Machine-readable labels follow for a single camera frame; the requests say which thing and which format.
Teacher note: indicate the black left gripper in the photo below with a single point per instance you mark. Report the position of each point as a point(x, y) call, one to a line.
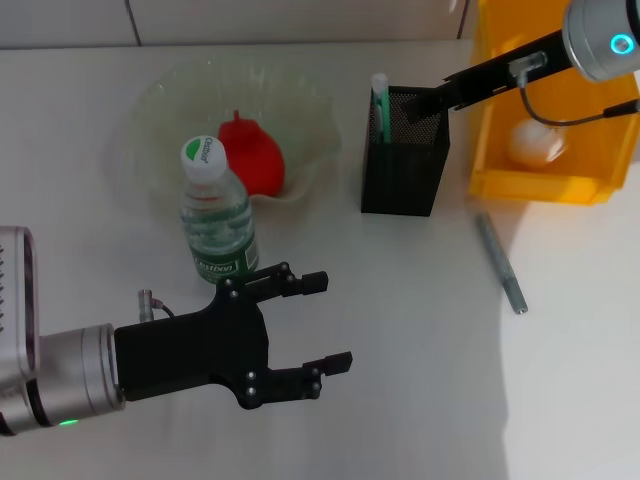
point(195, 350)

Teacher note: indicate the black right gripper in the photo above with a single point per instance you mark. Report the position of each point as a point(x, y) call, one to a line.
point(490, 77)

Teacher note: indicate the green utility knife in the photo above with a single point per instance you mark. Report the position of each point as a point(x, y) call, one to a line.
point(382, 110)

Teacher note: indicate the white paper ball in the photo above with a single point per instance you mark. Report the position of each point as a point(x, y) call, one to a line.
point(532, 145)

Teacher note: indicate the clear bottle with green label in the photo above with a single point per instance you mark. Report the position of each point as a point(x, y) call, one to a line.
point(220, 225)

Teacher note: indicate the grey metal pen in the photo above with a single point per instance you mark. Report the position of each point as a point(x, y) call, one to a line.
point(500, 260)

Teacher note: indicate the red pepper toy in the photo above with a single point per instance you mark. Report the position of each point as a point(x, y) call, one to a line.
point(260, 160)

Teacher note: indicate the black mesh pen holder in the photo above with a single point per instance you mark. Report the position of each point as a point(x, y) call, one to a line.
point(400, 175)

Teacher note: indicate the wavy green glass fruit plate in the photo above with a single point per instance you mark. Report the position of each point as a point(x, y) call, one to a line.
point(290, 100)

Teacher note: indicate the yellow plastic bin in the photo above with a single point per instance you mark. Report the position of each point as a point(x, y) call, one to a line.
point(530, 185)

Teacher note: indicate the left wrist camera housing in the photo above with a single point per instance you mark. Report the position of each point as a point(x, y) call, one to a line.
point(17, 310)

